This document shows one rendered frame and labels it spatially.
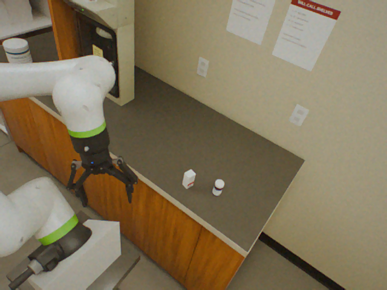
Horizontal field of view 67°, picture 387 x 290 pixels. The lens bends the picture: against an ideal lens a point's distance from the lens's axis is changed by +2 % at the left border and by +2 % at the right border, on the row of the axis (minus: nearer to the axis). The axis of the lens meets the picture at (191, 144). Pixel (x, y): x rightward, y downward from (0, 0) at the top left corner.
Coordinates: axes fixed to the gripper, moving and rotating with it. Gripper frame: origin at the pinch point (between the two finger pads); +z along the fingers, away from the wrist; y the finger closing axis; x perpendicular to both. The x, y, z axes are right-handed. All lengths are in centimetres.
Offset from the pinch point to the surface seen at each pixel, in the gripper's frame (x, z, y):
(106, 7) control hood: -79, -40, 4
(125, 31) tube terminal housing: -88, -28, -1
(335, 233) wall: -42, 87, -117
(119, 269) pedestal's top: 2.6, 33.3, 1.8
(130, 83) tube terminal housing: -95, 3, 2
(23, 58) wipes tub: -119, -7, 66
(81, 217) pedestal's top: -17.8, 27.0, 18.3
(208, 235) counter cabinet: -19, 49, -34
